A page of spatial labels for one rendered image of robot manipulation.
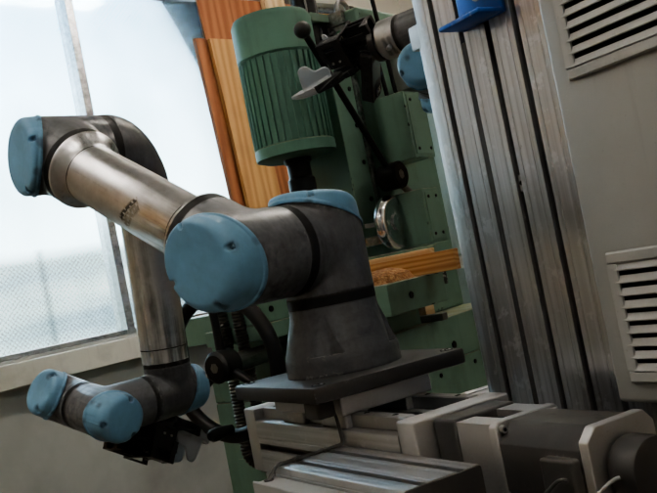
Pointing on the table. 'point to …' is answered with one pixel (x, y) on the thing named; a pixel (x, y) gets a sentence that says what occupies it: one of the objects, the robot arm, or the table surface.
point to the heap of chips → (390, 276)
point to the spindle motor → (280, 87)
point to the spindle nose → (300, 174)
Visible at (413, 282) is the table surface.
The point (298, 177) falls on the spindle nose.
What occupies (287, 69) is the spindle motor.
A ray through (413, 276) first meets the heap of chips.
